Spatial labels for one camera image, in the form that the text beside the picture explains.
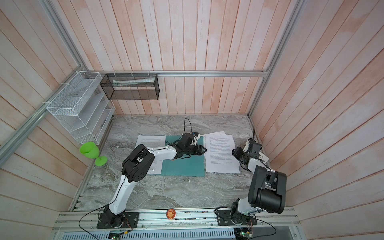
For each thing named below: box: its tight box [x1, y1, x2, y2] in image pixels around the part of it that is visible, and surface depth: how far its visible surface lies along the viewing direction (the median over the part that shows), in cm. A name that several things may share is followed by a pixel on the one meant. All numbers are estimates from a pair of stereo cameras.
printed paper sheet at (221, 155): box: [205, 134, 240, 174], surface depth 100 cm
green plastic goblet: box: [79, 141, 107, 167], surface depth 86 cm
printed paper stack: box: [205, 131, 233, 138], surface depth 111 cm
